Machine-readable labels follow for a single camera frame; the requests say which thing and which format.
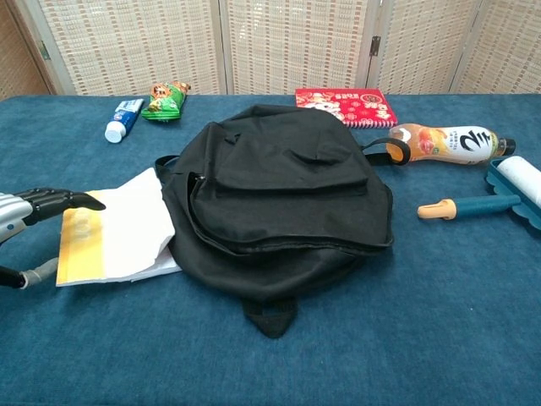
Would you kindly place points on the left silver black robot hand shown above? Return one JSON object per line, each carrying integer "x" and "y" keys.
{"x": 46, "y": 201}

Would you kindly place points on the yellow white booklet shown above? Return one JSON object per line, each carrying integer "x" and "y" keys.
{"x": 118, "y": 237}

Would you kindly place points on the black backpack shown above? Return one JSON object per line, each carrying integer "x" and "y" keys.
{"x": 274, "y": 190}

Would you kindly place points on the blue white toothpaste tube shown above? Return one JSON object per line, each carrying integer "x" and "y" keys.
{"x": 122, "y": 120}

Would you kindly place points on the metal screen hinge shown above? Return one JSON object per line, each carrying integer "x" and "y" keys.
{"x": 375, "y": 45}
{"x": 45, "y": 50}

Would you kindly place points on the green snack bag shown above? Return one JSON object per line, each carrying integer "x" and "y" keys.
{"x": 165, "y": 103}

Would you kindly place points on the woven folding screen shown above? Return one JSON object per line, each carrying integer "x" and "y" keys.
{"x": 127, "y": 42}

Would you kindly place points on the red spiral notebook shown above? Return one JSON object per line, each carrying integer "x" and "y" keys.
{"x": 363, "y": 105}

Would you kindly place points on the orange drink bottle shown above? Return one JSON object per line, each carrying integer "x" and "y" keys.
{"x": 448, "y": 144}

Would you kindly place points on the teal lint roller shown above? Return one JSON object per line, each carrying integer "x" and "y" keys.
{"x": 517, "y": 177}

